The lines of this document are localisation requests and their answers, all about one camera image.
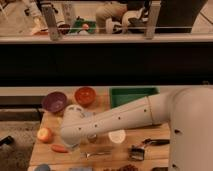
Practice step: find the small metal cup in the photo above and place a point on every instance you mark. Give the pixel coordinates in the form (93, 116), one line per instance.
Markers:
(92, 138)

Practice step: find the silver fork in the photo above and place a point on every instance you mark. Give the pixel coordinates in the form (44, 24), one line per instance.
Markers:
(89, 154)

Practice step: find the black object on floor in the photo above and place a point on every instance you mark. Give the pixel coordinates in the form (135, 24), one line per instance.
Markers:
(6, 140)

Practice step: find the left metal post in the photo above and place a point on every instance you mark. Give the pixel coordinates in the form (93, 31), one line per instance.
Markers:
(51, 22)

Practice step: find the green plastic tray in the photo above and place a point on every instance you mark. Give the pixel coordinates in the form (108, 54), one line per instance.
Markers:
(121, 95)

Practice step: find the red yellow apple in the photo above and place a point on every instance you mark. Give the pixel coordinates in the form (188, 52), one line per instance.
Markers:
(45, 135)

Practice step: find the white plastic cup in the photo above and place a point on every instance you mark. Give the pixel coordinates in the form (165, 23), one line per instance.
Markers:
(117, 137)

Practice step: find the right metal post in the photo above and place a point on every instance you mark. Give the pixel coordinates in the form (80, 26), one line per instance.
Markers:
(152, 19)

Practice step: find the orange bowl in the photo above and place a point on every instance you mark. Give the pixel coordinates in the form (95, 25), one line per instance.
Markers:
(85, 96)

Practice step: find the blue flat object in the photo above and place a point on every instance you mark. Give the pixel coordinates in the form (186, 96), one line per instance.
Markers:
(80, 169)

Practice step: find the metal post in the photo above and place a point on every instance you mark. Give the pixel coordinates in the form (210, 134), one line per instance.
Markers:
(152, 19)
(51, 22)

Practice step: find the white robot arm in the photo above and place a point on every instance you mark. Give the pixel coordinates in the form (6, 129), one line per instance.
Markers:
(189, 111)

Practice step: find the purple bowl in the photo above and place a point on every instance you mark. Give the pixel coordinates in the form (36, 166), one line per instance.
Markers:
(54, 102)

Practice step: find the brown grape bunch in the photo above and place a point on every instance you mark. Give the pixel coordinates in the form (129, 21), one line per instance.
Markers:
(123, 168)

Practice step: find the blue round object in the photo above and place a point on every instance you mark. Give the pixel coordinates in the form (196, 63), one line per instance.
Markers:
(42, 167)

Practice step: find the long red pepper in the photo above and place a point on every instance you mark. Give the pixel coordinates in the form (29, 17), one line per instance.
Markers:
(58, 148)

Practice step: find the dark brown block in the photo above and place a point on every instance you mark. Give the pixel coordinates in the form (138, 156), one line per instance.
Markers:
(160, 169)

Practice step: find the wooden cutting board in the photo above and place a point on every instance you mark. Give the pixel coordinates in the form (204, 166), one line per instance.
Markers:
(155, 156)

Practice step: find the person in background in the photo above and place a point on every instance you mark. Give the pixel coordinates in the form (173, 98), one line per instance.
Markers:
(120, 10)

